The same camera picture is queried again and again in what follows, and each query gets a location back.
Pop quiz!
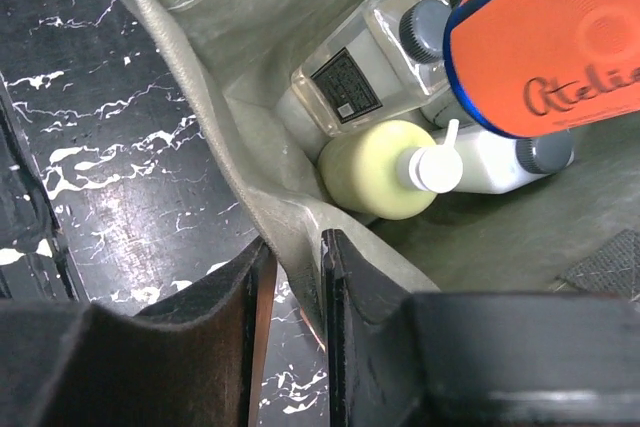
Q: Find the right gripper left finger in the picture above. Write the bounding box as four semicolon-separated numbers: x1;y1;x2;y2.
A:
1;239;277;426

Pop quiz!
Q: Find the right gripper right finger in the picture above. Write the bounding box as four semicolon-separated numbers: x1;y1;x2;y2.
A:
321;229;639;426

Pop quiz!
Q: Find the yellow-green pump soap bottle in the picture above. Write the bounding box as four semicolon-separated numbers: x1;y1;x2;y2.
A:
317;119;463;220

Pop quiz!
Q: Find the white rectangular bottle black cap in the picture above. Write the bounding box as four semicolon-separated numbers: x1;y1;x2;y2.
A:
454;125;575;194

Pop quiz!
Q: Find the orange spray bottle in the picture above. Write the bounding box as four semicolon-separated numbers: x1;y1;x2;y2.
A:
443;0;639;138

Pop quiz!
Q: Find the olive green canvas bag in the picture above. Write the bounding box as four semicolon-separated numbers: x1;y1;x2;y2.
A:
121;0;639;333

